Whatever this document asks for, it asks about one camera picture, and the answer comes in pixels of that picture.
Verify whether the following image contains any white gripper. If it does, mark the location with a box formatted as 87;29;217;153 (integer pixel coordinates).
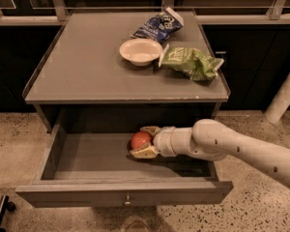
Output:
130;126;176;159

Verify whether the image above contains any grey cabinet counter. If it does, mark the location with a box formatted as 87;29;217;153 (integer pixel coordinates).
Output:
23;13;230;132

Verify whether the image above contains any small metal drawer knob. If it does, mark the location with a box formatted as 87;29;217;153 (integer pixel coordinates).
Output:
124;195;132;206

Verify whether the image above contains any red apple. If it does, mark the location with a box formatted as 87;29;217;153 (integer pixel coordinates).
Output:
130;131;152;149

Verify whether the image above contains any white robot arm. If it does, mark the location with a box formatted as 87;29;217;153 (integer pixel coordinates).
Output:
130;119;290;188

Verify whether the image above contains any blue chip bag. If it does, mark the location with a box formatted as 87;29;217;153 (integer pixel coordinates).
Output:
131;7;184;44

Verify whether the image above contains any white round bowl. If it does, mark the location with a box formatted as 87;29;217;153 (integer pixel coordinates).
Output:
119;39;162;67

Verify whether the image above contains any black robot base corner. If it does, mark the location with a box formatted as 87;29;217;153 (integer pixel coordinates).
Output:
0;195;16;232

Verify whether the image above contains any green chip bag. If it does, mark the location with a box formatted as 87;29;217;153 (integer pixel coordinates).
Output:
159;44;224;81

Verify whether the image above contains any open grey top drawer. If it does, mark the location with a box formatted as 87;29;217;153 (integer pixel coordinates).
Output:
15;125;233;208

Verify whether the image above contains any metal railing frame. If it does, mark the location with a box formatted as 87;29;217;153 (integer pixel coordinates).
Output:
0;0;290;25

